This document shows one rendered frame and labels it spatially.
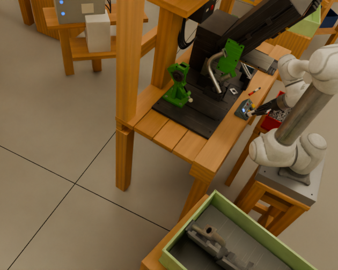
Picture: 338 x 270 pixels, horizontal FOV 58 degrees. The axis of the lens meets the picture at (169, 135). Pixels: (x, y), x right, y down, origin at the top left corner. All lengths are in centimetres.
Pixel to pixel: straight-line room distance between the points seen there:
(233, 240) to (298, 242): 124
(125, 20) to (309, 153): 110
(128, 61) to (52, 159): 150
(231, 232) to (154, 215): 101
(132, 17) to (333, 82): 85
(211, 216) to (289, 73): 87
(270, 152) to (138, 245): 129
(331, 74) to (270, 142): 50
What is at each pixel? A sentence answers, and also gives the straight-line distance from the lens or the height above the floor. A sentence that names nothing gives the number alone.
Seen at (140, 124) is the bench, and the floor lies 88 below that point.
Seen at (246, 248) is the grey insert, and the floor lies 85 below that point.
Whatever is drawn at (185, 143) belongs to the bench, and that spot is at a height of 88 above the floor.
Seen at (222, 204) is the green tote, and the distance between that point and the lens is 163.
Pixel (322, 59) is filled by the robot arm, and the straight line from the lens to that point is 123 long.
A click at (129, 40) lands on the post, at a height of 146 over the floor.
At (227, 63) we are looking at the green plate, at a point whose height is 113.
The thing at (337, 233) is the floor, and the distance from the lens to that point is 305.
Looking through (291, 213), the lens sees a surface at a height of 72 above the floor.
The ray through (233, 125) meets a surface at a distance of 199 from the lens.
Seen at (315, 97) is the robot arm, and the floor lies 154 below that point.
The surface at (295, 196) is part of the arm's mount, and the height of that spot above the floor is 88.
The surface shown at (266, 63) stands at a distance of 217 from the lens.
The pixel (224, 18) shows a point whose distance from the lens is 228.
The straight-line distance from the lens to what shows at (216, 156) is 180.
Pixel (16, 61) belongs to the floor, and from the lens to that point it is 383.
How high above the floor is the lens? 230
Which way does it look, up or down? 50 degrees down
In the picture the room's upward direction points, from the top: 12 degrees clockwise
